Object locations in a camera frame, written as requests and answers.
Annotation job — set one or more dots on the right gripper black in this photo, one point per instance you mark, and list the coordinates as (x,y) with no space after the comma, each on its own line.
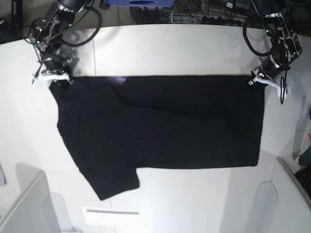
(57,68)

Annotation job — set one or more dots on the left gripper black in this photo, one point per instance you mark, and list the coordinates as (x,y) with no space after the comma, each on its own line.
(269,68)

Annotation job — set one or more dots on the black T-shirt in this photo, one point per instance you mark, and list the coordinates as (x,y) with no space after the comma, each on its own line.
(174,122)

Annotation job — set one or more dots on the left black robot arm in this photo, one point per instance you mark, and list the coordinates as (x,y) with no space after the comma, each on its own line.
(285,48)

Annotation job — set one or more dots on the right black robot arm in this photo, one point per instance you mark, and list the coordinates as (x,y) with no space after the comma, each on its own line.
(45,34)

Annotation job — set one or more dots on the blue plastic bin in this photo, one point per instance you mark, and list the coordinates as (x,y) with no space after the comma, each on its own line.
(132,3)

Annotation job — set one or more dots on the black keyboard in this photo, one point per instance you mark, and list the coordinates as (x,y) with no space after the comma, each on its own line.
(304,177)

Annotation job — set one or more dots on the grey partition panel right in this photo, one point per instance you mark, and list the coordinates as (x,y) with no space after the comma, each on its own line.
(293,209)

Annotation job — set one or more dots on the grey partition panel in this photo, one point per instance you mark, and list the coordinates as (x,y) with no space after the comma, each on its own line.
(33,211)
(293,209)

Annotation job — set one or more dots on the grey partition panel left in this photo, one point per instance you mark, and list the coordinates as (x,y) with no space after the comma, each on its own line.
(33,211)

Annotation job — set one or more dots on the white table slot plate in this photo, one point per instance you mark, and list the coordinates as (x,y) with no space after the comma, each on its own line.
(111,217)

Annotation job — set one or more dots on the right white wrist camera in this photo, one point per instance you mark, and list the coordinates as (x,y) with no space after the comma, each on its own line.
(36,82)

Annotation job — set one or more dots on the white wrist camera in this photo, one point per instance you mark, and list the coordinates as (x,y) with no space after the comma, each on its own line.
(283,92)
(36,82)

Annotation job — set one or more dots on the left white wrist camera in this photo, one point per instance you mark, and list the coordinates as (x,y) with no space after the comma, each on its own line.
(283,92)

